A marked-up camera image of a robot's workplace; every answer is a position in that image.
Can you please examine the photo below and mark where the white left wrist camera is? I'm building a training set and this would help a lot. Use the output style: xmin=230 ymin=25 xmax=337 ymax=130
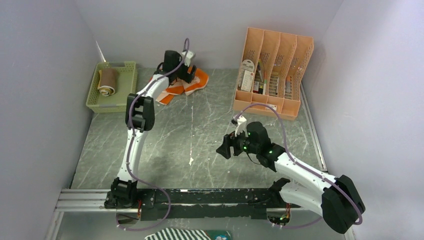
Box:
xmin=181 ymin=50 xmax=196 ymax=67

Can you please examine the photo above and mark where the white red stationery box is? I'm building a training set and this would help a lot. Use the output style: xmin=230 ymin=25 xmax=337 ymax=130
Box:
xmin=238 ymin=59 xmax=255 ymax=92

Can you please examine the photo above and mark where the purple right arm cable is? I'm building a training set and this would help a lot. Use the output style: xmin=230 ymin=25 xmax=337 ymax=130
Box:
xmin=232 ymin=103 xmax=364 ymax=230

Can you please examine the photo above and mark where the pink plastic file organizer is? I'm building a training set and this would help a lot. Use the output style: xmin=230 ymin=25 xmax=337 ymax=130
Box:
xmin=233 ymin=27 xmax=314 ymax=121

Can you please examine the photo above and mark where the black white striped cloth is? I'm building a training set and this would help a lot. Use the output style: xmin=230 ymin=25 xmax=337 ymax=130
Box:
xmin=144 ymin=227 xmax=211 ymax=240

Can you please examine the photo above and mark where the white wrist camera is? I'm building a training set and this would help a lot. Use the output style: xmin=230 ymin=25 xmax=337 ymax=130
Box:
xmin=181 ymin=50 xmax=196 ymax=67
xmin=231 ymin=115 xmax=247 ymax=137

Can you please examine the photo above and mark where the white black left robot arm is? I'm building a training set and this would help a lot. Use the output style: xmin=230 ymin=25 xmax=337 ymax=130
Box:
xmin=104 ymin=49 xmax=197 ymax=209

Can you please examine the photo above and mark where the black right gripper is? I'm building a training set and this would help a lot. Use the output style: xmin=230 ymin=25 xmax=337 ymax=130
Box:
xmin=216 ymin=125 xmax=260 ymax=159

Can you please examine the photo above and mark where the teal patterned cloth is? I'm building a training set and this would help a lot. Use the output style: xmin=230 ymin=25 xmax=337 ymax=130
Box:
xmin=204 ymin=230 xmax=233 ymax=240

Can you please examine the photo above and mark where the yellow brown bear towel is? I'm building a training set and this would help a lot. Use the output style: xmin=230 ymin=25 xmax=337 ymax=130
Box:
xmin=97 ymin=68 xmax=119 ymax=97

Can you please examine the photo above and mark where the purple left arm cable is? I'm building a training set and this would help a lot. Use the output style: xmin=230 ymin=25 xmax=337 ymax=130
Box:
xmin=115 ymin=38 xmax=191 ymax=232

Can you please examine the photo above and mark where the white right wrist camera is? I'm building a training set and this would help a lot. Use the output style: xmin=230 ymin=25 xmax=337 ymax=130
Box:
xmin=231 ymin=115 xmax=247 ymax=137

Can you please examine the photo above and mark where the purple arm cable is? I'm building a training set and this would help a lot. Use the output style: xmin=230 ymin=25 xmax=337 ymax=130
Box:
xmin=115 ymin=38 xmax=191 ymax=232
xmin=232 ymin=103 xmax=364 ymax=230

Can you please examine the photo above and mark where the orange and cream towel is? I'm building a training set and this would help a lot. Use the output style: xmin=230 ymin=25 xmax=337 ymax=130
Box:
xmin=156 ymin=68 xmax=209 ymax=105

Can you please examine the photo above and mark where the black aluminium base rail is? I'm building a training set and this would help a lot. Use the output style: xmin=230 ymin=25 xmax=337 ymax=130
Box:
xmin=54 ymin=187 xmax=347 ymax=221

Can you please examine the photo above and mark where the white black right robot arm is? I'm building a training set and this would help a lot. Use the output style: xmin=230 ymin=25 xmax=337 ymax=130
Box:
xmin=216 ymin=121 xmax=366 ymax=234

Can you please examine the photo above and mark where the green perforated plastic basket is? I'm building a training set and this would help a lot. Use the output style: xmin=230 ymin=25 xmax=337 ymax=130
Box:
xmin=86 ymin=61 xmax=138 ymax=113

